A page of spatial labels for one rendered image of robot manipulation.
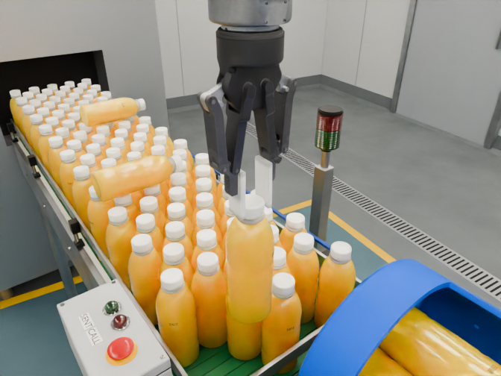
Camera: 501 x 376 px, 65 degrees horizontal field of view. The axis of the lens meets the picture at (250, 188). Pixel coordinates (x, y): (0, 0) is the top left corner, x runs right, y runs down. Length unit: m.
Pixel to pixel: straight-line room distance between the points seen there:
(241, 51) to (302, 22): 5.19
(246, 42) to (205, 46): 4.52
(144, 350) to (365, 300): 0.32
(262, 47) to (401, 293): 0.32
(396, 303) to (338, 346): 0.08
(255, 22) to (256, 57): 0.04
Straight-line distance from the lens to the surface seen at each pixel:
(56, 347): 2.20
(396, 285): 0.53
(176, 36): 4.80
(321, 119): 1.00
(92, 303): 0.71
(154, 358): 0.61
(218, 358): 0.85
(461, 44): 4.46
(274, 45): 0.44
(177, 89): 4.91
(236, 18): 0.42
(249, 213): 0.53
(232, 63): 0.44
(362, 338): 0.49
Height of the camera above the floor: 1.58
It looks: 30 degrees down
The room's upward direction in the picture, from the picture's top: straight up
